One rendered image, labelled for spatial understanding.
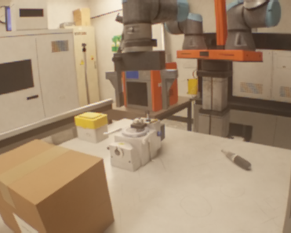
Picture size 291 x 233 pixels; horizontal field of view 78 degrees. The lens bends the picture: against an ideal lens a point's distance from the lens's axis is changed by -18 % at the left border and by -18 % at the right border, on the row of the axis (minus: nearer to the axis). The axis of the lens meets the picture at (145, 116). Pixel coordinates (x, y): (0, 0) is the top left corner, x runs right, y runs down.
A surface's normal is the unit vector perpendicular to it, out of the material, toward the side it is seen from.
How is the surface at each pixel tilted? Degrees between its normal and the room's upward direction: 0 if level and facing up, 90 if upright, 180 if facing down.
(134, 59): 90
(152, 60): 90
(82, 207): 90
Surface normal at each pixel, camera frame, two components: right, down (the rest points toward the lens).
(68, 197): 0.88, 0.09
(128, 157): -0.52, 0.27
